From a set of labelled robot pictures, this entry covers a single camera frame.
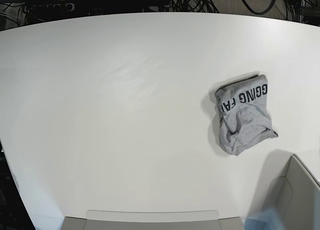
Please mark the grey T-shirt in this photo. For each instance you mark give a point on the grey T-shirt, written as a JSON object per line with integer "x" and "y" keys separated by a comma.
{"x": 243, "y": 118}

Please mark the blue blurry object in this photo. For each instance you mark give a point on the blue blurry object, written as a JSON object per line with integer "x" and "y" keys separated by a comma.
{"x": 268, "y": 219}

